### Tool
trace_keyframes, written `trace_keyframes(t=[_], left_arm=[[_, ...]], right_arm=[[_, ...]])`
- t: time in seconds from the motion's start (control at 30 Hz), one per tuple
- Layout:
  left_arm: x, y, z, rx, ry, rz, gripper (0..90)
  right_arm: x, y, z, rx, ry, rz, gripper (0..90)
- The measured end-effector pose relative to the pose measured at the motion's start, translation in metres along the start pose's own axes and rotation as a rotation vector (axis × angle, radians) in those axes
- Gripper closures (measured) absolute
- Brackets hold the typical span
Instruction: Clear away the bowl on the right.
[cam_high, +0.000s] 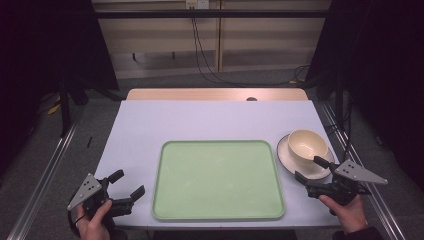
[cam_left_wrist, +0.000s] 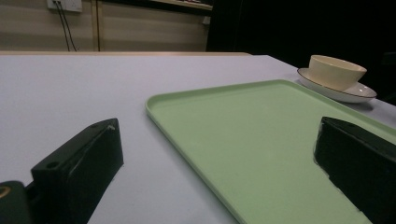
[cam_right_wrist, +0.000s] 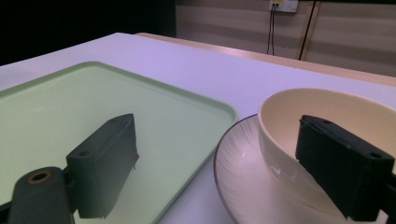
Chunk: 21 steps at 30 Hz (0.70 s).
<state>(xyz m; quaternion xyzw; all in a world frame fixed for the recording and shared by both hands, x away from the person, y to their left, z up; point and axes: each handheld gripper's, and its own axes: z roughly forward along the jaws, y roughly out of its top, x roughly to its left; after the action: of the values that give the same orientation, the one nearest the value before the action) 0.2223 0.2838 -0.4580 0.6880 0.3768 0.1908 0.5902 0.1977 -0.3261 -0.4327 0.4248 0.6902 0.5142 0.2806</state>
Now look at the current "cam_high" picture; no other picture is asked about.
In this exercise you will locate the white table cover board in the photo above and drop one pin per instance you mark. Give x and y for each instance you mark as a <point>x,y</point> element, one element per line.
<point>200,120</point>

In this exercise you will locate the black horizontal frame bar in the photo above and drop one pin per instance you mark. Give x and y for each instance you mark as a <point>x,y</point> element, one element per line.
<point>213,14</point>

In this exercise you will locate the metal floor rail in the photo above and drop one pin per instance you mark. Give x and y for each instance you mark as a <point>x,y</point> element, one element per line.
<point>376,200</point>
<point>43,180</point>

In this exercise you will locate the black metal stand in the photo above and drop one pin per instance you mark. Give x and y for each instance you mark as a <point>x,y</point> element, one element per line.
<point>65,106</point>
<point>339,100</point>

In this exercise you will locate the person's left hand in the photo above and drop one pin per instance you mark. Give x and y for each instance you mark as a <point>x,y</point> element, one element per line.
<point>93,228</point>

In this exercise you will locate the light green tray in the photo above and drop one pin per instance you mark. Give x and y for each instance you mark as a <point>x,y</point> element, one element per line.
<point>216,180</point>

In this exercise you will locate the white wall socket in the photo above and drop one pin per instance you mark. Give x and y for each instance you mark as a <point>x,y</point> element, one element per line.
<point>197,3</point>

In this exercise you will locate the person's right hand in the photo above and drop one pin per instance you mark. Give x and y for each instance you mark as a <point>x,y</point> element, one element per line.
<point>350,215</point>

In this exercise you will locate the wooden table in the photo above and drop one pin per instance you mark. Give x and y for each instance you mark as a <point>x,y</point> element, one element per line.
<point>200,94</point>

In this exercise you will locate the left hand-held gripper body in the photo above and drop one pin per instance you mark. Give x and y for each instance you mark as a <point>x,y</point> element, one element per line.
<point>86,190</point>

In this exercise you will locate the yellow tape strip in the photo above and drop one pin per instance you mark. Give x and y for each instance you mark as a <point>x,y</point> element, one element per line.
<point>54,108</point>

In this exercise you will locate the wooden wall post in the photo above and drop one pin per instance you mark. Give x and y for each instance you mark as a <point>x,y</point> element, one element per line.
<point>219,43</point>

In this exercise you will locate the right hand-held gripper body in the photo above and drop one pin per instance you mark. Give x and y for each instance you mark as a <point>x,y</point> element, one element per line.
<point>356,174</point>

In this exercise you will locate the white saucer with dark rim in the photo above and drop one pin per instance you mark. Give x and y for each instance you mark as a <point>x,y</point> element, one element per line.
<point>286,156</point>

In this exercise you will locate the cream bowl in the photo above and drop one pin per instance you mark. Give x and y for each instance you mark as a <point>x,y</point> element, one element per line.
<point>306,145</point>

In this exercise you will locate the black curtain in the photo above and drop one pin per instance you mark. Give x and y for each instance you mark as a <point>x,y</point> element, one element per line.
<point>46,43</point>
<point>383,66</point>

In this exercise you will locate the small black stick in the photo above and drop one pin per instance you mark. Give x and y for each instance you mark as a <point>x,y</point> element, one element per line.
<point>89,142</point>

